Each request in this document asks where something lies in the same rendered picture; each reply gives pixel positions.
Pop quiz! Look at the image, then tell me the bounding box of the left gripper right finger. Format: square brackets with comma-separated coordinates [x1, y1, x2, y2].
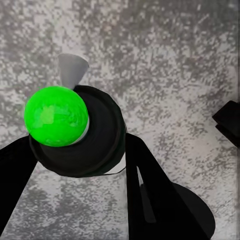
[125, 133, 208, 240]

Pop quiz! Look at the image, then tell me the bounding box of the insectifuge atomizer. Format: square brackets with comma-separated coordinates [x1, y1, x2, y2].
[24, 53, 128, 179]

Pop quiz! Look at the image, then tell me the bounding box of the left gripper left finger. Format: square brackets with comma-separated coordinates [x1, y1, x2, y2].
[0, 136, 39, 236]

